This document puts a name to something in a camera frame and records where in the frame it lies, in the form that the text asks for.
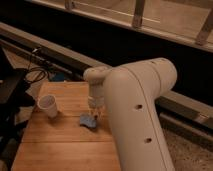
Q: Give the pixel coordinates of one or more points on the black device at left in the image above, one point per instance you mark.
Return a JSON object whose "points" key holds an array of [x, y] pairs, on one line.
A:
{"points": [[13, 90]]}

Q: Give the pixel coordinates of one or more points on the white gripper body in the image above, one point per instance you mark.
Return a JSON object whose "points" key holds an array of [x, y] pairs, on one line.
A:
{"points": [[96, 96]]}

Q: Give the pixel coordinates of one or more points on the metal rail beam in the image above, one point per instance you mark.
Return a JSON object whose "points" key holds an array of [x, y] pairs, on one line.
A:
{"points": [[192, 97]]}

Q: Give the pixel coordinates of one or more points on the white paper cup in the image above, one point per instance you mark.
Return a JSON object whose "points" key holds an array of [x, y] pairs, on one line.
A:
{"points": [[47, 104]]}

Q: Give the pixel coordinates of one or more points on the wooden railing frame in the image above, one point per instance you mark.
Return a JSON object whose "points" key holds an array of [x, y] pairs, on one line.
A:
{"points": [[188, 22]]}

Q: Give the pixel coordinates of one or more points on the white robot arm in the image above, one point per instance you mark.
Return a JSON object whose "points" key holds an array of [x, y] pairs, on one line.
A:
{"points": [[128, 93]]}

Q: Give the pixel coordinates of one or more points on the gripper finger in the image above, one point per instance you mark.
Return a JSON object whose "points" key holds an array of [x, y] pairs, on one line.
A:
{"points": [[91, 110], [99, 111]]}

